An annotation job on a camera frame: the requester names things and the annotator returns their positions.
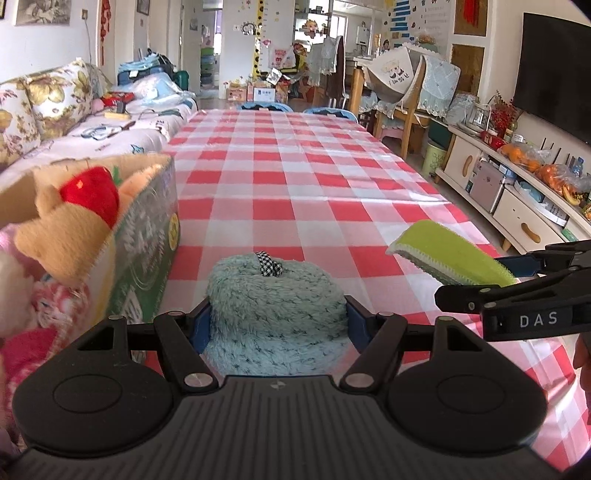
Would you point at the pink knitted sock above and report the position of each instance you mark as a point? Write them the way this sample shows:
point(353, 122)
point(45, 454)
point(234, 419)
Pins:
point(23, 353)

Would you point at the floral cushion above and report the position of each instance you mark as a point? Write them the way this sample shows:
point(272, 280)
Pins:
point(19, 132)
point(60, 98)

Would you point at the person right hand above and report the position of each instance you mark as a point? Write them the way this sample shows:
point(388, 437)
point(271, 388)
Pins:
point(581, 362)

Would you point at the orange plush bear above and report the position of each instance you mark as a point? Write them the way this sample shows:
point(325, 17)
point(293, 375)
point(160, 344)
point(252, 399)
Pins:
point(75, 219)

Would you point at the green microfiber cloth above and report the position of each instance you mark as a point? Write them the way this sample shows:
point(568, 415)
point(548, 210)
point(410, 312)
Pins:
point(448, 257)

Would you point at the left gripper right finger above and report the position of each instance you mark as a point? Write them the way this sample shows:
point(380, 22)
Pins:
point(378, 339)

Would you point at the black television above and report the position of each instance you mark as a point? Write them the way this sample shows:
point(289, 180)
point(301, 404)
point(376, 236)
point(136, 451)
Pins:
point(554, 73)

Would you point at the teal fuzzy hat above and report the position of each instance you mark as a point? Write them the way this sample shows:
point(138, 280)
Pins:
point(274, 317)

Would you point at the red checkered tablecloth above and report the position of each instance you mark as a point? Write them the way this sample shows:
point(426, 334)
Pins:
point(300, 187)

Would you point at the white fluffy plush toy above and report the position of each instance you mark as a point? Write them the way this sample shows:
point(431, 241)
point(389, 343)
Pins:
point(16, 312)

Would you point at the giraffe height chart sticker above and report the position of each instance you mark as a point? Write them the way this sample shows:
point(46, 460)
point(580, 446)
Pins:
point(257, 46)

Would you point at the sofa with cartoon cover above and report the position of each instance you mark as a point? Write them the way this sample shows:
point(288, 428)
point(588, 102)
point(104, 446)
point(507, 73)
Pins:
point(138, 118)

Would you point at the floral cushion near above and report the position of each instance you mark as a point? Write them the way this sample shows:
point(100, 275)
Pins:
point(19, 132)

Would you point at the cardboard box with green print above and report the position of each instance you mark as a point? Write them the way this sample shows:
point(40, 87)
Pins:
point(130, 271)

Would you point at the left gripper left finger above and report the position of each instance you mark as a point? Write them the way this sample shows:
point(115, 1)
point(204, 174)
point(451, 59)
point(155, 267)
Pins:
point(182, 337)

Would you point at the green waste bin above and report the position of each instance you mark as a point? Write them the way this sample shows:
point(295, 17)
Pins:
point(434, 158)

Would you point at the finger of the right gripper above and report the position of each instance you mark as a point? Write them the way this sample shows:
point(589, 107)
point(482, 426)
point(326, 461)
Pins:
point(522, 266)

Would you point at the black white framed drawing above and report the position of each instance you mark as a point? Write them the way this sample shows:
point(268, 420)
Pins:
point(43, 12)

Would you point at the wooden dining chair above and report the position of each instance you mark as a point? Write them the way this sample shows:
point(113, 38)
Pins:
point(416, 84)

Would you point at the floral cushion far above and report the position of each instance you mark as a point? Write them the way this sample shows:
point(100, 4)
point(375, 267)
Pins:
point(60, 98)

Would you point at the white tv cabinet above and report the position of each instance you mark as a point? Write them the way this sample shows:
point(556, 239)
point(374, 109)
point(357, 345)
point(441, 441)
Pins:
point(526, 212)

